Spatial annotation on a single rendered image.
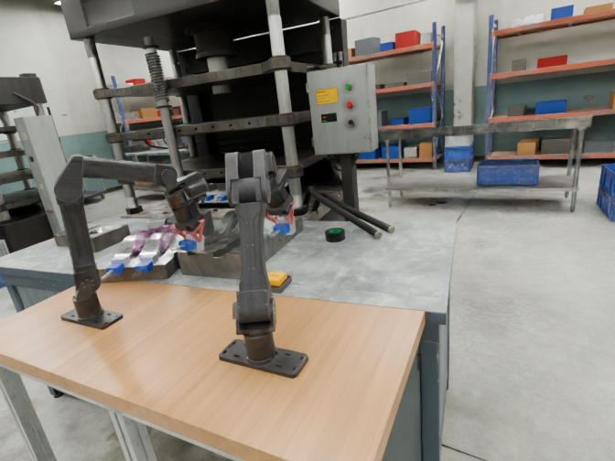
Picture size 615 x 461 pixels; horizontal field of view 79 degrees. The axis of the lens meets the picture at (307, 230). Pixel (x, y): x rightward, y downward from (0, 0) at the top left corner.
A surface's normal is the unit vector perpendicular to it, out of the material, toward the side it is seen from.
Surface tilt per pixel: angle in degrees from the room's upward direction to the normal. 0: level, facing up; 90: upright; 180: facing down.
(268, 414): 0
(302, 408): 0
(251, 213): 60
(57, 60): 90
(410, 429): 90
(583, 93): 90
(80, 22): 90
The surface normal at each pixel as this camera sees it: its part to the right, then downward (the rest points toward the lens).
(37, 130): 0.85, 0.07
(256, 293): -0.07, -0.19
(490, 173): -0.48, 0.36
